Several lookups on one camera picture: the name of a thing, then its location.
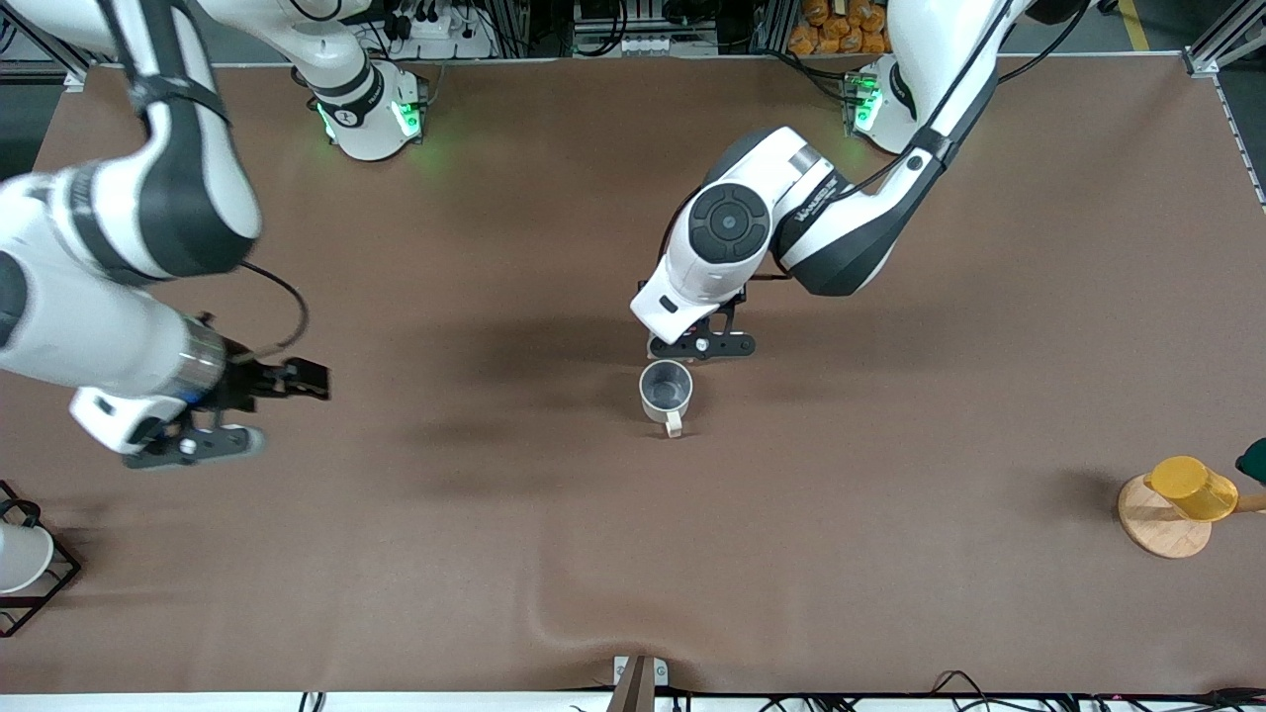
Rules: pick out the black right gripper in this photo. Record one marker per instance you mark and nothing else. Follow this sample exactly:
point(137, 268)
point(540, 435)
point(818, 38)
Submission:
point(247, 380)

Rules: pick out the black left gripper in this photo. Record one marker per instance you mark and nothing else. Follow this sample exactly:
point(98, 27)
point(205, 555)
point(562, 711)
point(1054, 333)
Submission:
point(740, 297)

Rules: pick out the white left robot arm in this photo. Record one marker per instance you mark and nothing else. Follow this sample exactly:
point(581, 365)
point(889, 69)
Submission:
point(851, 227)

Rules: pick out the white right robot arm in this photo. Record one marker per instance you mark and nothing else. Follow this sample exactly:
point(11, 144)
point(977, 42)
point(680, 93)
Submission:
point(168, 198)

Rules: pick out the white cup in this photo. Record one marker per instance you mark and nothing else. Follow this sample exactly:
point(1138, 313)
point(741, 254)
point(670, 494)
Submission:
point(20, 559)

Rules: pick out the wooden cup tree stand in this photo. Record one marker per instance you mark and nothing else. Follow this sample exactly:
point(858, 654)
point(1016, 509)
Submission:
point(1157, 529)

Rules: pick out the yellow plastic cup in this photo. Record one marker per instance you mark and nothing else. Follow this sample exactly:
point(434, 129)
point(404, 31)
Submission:
point(1192, 489)

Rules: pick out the dark green plastic cup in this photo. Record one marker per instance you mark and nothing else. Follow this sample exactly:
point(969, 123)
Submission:
point(1254, 463)

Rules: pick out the long white power strip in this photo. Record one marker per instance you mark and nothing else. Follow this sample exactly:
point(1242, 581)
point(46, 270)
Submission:
point(673, 45)

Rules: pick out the pile of orange snack bags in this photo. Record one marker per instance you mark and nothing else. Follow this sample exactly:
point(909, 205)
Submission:
point(831, 30)

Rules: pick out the white power strip black plugs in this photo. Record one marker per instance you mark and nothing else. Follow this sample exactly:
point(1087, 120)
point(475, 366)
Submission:
point(445, 44)

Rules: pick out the metal table bracket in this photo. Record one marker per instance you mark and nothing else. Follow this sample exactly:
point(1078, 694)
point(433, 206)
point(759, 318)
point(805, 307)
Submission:
point(638, 682)

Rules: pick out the aluminium frame strut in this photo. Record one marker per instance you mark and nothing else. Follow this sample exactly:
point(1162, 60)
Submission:
point(1209, 54)
point(74, 77)

